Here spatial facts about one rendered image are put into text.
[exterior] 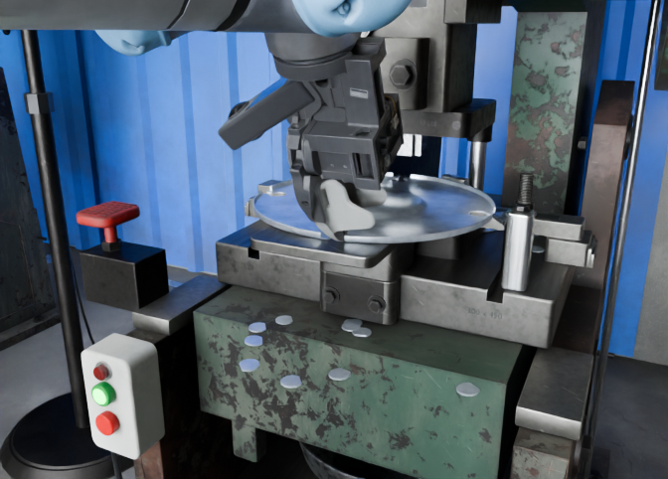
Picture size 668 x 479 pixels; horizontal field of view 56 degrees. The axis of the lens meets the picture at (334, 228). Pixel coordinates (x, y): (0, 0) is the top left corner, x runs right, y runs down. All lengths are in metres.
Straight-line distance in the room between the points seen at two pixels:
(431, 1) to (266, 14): 0.50
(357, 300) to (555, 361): 0.23
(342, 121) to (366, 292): 0.28
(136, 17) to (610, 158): 0.90
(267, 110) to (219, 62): 1.81
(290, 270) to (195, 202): 1.74
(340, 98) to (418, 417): 0.37
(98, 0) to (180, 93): 2.23
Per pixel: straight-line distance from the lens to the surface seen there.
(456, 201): 0.79
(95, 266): 0.88
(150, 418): 0.83
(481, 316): 0.75
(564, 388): 0.69
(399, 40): 0.75
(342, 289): 0.77
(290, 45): 0.48
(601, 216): 1.08
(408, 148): 0.85
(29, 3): 0.24
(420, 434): 0.74
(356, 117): 0.52
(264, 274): 0.85
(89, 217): 0.85
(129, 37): 0.39
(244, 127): 0.57
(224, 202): 2.48
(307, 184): 0.55
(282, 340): 0.76
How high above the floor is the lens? 0.99
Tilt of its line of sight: 18 degrees down
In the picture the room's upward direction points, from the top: straight up
